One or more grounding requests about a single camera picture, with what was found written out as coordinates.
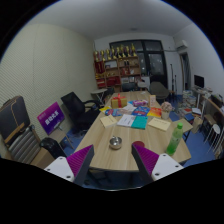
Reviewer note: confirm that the pink flowers in white pot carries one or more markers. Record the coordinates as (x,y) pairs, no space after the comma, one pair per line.
(166,108)

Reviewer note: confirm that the pile of books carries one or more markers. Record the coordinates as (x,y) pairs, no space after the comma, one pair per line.
(187,101)

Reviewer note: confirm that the grey round armchair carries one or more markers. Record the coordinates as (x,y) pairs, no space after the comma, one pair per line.
(159,90)

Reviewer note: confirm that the blue colourful brochure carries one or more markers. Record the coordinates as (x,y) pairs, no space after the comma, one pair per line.
(140,111)

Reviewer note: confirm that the standing orange card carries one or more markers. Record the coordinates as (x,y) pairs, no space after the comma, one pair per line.
(152,101)

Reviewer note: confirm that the black bin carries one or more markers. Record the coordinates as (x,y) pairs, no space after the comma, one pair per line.
(50,146)

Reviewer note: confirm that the large beige book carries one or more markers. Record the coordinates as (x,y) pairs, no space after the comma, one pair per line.
(159,124)

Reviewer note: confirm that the small white round table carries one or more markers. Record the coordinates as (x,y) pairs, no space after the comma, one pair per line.
(99,91)

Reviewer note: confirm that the black office chair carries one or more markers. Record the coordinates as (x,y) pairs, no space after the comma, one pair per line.
(78,111)

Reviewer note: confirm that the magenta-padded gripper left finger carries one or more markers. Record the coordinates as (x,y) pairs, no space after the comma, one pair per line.
(78,160)

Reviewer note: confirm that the small beige booklet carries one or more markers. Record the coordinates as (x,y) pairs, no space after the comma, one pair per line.
(108,121)

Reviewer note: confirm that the orange and yellow book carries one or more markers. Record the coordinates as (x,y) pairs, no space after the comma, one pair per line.
(154,112)

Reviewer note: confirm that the white paper sheet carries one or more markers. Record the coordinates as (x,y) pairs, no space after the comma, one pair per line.
(128,107)

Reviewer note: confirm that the yellow paper sheet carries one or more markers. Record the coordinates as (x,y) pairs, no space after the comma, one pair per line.
(105,109)

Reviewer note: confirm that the blue and red brochure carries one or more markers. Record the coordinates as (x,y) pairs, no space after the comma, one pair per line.
(114,112)

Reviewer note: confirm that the purple sign board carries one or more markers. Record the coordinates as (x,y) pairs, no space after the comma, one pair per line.
(50,118)

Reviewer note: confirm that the white air conditioner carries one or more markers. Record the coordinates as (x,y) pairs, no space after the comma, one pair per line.
(182,45)

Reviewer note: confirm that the white printed document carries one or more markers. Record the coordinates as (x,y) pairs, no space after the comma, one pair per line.
(126,120)

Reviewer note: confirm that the wooden shelf unit with trophies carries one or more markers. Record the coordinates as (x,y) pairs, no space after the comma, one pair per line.
(116,71)

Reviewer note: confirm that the yellow gift box red ribbon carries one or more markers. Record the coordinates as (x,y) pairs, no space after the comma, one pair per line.
(119,101)

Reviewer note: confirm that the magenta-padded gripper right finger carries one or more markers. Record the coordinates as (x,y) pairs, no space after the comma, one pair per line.
(146,158)

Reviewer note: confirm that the small metal cup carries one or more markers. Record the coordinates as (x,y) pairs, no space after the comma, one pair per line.
(115,143)

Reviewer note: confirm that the black case with brown trim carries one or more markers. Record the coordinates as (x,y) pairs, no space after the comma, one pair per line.
(13,116)

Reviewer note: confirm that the small wooden side table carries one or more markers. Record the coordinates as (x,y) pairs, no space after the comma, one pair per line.
(186,125)

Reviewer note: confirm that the black monitor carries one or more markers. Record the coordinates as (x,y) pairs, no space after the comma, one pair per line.
(199,81)

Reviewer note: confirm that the striped chair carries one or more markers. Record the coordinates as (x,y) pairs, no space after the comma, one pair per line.
(25,145)

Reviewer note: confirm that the green tea bottle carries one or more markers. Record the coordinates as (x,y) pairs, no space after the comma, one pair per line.
(175,141)

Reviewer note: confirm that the white stool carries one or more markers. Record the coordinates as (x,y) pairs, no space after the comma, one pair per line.
(215,130)

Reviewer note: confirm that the wooden desk with clutter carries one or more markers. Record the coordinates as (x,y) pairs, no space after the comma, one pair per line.
(210,103)

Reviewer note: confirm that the pink box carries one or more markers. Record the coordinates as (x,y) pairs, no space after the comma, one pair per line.
(140,103)

